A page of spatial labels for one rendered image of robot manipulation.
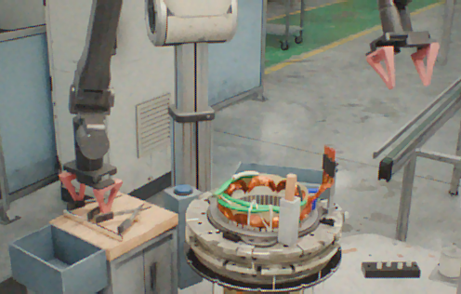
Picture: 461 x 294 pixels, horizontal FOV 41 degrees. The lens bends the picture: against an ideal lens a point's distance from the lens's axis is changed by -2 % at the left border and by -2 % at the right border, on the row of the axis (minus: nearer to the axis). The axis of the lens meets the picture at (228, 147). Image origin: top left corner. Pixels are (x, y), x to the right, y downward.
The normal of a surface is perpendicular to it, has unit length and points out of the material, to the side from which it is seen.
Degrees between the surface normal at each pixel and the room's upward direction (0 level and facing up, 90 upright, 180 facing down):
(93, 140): 90
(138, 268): 90
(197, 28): 107
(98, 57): 116
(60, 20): 90
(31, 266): 90
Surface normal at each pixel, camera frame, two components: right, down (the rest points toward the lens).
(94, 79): 0.25, 0.72
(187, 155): 0.35, 0.33
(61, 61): -0.53, 0.29
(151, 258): 0.80, 0.22
